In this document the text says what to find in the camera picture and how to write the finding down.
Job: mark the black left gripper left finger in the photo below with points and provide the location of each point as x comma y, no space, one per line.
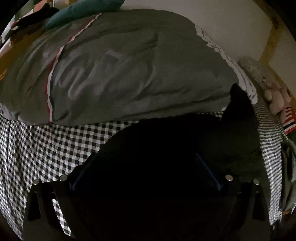
40,221

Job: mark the pink white plush toy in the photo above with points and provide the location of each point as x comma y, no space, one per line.
275,93

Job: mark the grey duvet with red stripe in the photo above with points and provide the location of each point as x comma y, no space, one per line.
124,65

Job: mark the thin striped grey pillow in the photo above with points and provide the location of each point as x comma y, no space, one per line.
271,135

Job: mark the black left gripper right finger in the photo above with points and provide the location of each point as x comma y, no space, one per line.
242,213

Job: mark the white striped cloth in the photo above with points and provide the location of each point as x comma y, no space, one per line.
244,81

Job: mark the black white gingham bedsheet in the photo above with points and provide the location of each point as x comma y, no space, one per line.
46,148

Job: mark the black large garment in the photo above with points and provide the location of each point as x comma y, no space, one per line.
233,149

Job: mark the teal pillow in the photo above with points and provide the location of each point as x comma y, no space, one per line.
82,9

